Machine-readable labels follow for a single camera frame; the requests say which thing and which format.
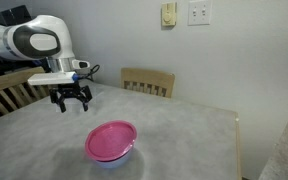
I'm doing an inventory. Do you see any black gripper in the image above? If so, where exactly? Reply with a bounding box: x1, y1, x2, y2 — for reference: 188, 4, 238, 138
49, 83, 94, 114

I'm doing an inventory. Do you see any pink round plastic lid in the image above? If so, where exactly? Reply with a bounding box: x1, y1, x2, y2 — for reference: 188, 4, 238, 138
84, 120, 138, 162

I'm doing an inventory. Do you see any blue plastic bowl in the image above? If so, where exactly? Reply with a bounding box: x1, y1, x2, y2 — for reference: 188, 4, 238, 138
92, 143, 136, 169

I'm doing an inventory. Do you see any wooden slat-back chair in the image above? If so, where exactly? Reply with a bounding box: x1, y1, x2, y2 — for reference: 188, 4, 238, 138
0, 66, 52, 116
120, 67, 176, 99

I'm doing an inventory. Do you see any black box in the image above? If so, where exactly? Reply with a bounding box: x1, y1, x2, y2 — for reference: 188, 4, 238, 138
0, 4, 34, 26

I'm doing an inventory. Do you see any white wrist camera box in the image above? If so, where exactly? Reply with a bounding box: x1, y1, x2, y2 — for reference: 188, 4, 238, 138
27, 71, 79, 86

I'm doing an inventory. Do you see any black cable with blue plug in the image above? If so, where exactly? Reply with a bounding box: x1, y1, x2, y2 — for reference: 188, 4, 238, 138
77, 64, 101, 82

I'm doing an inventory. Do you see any beige wall dimmer plate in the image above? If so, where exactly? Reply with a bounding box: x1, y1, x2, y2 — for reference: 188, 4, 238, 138
161, 2, 178, 28

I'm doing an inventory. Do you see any white light switch plate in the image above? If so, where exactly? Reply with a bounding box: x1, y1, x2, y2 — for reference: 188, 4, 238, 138
187, 0, 213, 26

